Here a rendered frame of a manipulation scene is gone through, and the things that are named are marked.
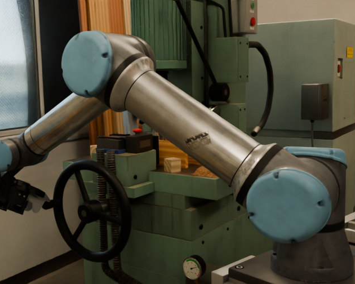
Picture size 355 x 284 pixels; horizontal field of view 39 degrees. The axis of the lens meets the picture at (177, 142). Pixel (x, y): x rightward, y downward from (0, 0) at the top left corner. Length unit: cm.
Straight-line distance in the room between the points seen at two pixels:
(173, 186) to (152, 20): 50
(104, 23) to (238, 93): 152
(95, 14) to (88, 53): 227
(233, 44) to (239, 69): 8
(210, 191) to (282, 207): 63
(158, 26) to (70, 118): 53
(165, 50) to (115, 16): 182
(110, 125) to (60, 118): 189
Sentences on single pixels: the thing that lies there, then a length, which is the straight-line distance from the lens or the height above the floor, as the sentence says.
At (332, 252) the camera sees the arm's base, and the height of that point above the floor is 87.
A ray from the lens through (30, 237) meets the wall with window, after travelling 303.
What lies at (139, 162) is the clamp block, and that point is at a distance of 145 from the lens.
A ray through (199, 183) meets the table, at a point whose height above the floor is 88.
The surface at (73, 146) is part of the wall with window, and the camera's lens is 318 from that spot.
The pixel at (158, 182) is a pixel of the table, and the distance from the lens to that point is 147.
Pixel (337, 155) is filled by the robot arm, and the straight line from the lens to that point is 91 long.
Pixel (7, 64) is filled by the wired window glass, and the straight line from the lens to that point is 293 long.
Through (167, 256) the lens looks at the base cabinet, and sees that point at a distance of 152.
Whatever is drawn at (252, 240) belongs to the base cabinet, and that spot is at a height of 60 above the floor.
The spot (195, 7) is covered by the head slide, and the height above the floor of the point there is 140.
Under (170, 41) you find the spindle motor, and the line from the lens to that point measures 156.
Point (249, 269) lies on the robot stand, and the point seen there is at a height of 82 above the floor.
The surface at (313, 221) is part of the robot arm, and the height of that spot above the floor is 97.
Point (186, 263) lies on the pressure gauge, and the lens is 141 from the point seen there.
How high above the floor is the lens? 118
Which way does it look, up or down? 8 degrees down
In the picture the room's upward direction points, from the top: 1 degrees counter-clockwise
